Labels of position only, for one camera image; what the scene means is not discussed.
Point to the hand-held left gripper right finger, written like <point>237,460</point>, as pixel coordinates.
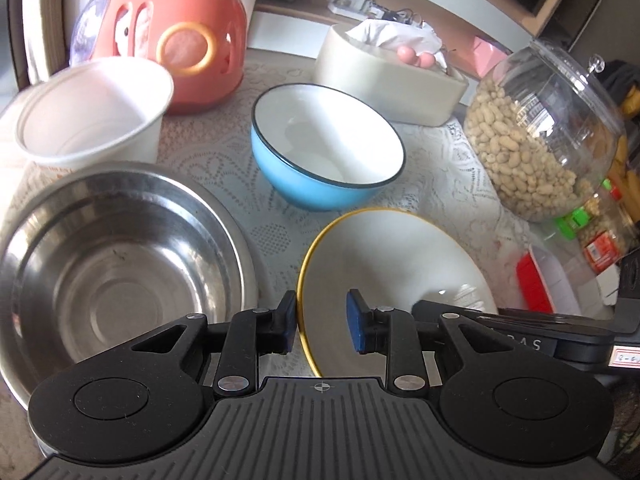
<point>356,322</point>

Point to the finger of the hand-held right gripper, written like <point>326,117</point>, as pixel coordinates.
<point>428,309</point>

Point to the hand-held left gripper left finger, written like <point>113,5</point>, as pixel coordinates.
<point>286,322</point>

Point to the white plate with yellow rim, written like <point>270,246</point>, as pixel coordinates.
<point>400,260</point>

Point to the blue bowl with dark rim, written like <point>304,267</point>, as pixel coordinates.
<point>285,160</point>

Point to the stainless steel bowl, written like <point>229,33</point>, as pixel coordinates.
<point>100,270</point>

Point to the white disposable bowl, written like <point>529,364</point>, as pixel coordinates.
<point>90,105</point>

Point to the clear box with red lid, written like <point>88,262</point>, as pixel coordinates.
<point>532,280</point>

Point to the snack jar with green lid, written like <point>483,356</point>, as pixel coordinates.
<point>600,240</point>

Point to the yellow snack bag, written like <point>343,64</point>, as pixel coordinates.
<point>627,170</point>

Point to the white lace tablecloth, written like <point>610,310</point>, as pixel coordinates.
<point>210,150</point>

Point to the clear jar of peanuts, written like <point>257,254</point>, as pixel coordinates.
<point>520,135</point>

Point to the beige tissue box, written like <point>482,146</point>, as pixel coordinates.
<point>380,85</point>

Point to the pink ball ornament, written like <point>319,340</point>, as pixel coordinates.
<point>407,55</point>

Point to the black object behind jar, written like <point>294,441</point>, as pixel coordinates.
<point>620,80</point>

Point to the pink box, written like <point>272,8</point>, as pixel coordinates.
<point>490,55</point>

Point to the white tissue paper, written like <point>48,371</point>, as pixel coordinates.
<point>395,35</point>

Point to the white and wood tv cabinet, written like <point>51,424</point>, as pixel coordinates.
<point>450,5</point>

